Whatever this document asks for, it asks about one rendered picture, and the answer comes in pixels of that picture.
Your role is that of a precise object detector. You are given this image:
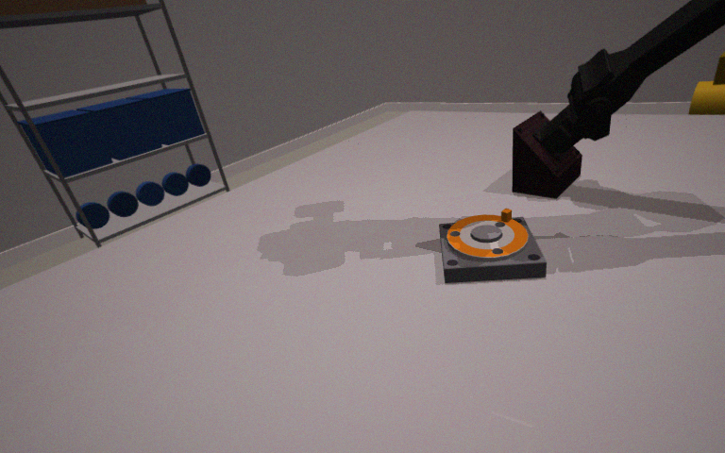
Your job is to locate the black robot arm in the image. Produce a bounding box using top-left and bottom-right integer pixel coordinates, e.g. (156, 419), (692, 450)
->
(532, 0), (725, 161)

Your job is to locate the orange and white round plate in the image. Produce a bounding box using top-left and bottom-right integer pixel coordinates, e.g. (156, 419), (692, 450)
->
(447, 209), (529, 261)

